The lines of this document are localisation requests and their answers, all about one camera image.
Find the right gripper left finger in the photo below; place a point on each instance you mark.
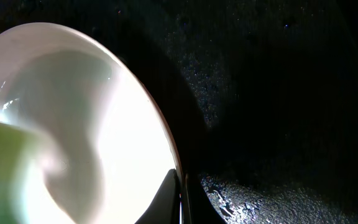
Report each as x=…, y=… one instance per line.
x=165, y=207

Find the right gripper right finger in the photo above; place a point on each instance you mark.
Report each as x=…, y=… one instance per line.
x=197, y=207

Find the white pink plate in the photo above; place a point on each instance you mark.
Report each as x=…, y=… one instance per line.
x=104, y=147

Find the green sponge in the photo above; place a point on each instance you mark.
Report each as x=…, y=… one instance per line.
x=15, y=147

